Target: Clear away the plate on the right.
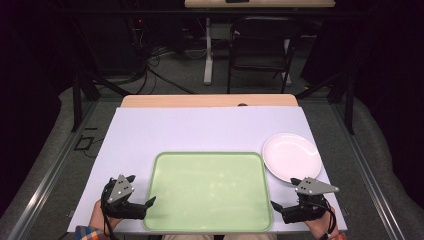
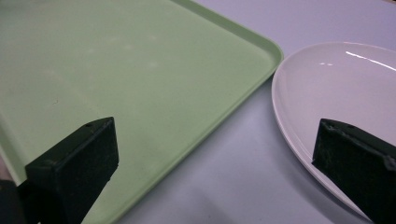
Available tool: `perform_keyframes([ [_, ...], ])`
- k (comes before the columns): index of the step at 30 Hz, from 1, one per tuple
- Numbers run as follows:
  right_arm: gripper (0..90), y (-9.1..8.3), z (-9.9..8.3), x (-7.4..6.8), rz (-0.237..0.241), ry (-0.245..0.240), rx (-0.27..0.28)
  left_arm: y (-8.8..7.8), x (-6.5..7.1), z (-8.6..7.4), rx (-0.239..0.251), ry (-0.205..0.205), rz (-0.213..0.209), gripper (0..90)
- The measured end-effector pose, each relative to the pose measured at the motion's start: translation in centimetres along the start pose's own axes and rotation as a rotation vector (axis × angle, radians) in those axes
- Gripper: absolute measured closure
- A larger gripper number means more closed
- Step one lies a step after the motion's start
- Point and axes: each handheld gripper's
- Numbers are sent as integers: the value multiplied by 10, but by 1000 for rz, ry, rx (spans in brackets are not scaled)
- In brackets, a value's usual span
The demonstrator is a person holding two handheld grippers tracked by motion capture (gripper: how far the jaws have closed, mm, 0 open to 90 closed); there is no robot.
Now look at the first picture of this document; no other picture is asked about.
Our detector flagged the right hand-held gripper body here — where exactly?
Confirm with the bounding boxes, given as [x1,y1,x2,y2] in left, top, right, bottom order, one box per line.
[280,176,340,225]

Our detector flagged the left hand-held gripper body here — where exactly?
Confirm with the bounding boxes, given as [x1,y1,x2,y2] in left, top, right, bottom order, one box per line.
[101,173,148,221]

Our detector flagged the person's right hand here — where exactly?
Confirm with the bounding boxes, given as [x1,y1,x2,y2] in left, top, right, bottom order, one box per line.
[304,206,340,240]

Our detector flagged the person's left hand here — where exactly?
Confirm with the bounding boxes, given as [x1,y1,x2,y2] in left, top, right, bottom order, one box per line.
[88,199,123,232]

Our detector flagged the white round plate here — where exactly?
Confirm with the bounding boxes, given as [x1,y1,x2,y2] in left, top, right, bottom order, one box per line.
[261,132,323,184]

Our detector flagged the black floor socket box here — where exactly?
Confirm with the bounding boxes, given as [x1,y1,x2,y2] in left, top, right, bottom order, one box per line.
[73,134,94,152]

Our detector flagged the green plastic tray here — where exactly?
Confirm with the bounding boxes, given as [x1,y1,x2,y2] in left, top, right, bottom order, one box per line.
[142,151,274,233]

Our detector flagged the pale lavender table sheet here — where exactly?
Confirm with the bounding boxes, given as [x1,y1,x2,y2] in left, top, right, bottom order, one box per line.
[67,106,348,234]

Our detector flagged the black metal stand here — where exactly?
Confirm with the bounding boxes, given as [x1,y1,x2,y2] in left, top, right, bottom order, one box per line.
[294,70,356,136]
[70,70,132,133]

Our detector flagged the light wooden table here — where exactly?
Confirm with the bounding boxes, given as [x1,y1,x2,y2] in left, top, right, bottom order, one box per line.
[120,93,299,109]

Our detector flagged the dark computer with red light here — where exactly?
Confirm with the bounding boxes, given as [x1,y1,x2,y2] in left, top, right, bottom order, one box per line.
[128,15,149,68]

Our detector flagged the black metal chair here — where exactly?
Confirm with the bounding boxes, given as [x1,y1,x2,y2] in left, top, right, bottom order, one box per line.
[226,16,303,95]

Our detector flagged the wooden desk with white legs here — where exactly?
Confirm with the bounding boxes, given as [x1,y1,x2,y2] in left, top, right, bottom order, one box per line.
[183,0,336,86]

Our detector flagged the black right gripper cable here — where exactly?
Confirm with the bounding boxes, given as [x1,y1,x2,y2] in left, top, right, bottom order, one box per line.
[311,199,338,235]

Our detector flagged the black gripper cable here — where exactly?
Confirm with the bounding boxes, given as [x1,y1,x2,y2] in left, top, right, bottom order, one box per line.
[100,181,120,240]
[311,199,338,235]

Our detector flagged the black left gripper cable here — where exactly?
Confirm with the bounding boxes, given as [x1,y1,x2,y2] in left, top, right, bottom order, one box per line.
[100,181,120,240]

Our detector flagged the aluminium floor rail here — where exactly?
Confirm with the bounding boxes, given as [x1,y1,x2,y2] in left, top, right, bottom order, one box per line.
[6,99,98,240]
[329,99,406,240]

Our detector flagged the black floor cables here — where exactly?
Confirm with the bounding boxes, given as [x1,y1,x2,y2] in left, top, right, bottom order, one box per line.
[132,46,198,96]

